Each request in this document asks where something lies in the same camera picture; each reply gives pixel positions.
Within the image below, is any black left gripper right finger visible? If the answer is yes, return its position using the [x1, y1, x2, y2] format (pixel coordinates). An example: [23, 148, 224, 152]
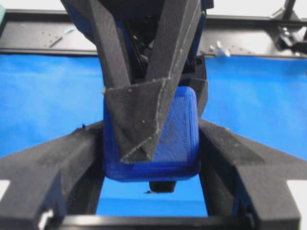
[199, 120, 307, 230]

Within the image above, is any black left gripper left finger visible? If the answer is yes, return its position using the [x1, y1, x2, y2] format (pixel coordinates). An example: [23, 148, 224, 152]
[0, 122, 104, 230]

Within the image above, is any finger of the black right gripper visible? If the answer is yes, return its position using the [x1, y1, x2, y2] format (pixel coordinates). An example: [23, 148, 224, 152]
[89, 0, 133, 93]
[106, 0, 205, 164]

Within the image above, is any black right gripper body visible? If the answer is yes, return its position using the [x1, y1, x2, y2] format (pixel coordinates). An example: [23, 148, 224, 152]
[59, 0, 214, 80]

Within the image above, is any blue cube block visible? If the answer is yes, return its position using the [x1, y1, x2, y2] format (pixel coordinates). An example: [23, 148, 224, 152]
[103, 86, 200, 182]

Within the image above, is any blue table cloth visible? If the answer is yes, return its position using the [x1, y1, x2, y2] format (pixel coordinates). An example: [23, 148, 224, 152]
[0, 55, 307, 216]

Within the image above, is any black metal frame rail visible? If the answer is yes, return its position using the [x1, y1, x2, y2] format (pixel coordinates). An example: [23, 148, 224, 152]
[0, 8, 307, 59]

